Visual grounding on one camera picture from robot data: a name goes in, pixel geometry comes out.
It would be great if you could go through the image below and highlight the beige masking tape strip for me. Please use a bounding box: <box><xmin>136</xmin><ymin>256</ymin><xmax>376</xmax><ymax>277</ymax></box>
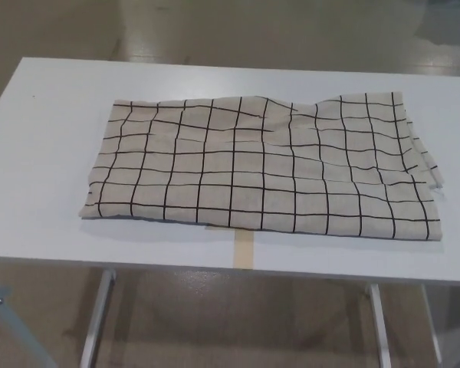
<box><xmin>232</xmin><ymin>228</ymin><xmax>256</xmax><ymax>270</ymax></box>

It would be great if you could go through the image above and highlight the grey metal frame bar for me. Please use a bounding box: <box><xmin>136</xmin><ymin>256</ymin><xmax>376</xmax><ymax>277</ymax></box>
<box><xmin>0</xmin><ymin>263</ymin><xmax>59</xmax><ymax>368</ymax></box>

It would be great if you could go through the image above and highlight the white metal table leg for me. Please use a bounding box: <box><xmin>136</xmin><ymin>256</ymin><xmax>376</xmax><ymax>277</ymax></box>
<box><xmin>420</xmin><ymin>283</ymin><xmax>445</xmax><ymax>364</ymax></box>
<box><xmin>77</xmin><ymin>269</ymin><xmax>119</xmax><ymax>368</ymax></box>
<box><xmin>369</xmin><ymin>282</ymin><xmax>393</xmax><ymax>368</ymax></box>

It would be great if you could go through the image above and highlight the white black-checkered towel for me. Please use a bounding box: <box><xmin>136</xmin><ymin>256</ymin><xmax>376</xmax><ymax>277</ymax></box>
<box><xmin>78</xmin><ymin>90</ymin><xmax>445</xmax><ymax>242</ymax></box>

